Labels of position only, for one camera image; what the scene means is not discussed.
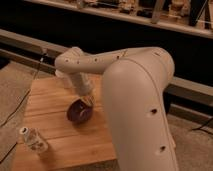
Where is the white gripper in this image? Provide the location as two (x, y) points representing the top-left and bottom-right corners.
(69, 73), (95, 109)

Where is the dark purple ceramic bowl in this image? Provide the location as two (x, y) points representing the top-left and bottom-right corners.
(67, 100), (93, 124)

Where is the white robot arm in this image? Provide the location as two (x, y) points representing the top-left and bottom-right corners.
(55, 47), (179, 171)

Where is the wooden board tabletop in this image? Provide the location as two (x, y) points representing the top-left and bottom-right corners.
(12, 77), (118, 171)

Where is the clear plastic bottle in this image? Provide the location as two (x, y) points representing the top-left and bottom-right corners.
(19, 127), (48, 154)

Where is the long wooden shelf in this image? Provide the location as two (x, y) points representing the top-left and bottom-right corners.
(25, 0), (213, 40)

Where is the black cable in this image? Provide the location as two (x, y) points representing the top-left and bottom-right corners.
(0, 49), (48, 164)

